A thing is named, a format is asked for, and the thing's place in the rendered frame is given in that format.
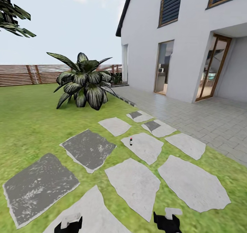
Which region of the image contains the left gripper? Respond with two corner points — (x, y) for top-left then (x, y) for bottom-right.
(55, 216), (83, 233)

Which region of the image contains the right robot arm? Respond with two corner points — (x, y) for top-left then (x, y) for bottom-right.
(153, 207), (183, 233)

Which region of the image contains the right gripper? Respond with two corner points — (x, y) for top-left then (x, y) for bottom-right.
(153, 211), (180, 233)

